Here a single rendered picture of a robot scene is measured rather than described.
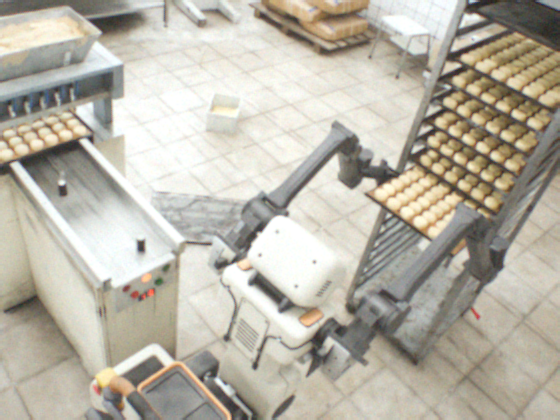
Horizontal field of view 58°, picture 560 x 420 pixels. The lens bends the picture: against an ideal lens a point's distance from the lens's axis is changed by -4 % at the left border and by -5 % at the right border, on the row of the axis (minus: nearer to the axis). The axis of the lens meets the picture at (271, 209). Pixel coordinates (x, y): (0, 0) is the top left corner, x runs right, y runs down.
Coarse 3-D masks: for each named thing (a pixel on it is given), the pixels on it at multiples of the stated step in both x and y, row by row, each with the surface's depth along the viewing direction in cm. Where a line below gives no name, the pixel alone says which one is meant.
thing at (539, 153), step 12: (552, 120) 162; (552, 132) 164; (540, 144) 168; (540, 156) 170; (528, 168) 174; (528, 180) 177; (516, 192) 181; (504, 216) 188; (468, 276) 210; (456, 288) 217; (456, 300) 221; (444, 312) 227; (432, 336) 238; (420, 348) 247
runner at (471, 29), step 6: (468, 24) 179; (474, 24) 182; (480, 24) 186; (486, 24) 190; (492, 24) 192; (456, 30) 174; (462, 30) 177; (468, 30) 181; (474, 30) 183; (480, 30) 184; (456, 36) 176; (462, 36) 177; (468, 36) 178
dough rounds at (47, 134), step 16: (64, 112) 221; (32, 128) 212; (48, 128) 212; (64, 128) 213; (80, 128) 214; (0, 144) 199; (16, 144) 201; (32, 144) 202; (48, 144) 205; (0, 160) 195
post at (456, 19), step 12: (468, 0) 168; (456, 12) 171; (456, 24) 172; (444, 48) 179; (432, 72) 186; (432, 84) 188; (420, 108) 196; (420, 120) 198; (408, 144) 206; (396, 168) 215; (384, 216) 232; (372, 228) 239; (372, 240) 242; (360, 264) 254; (348, 300) 271
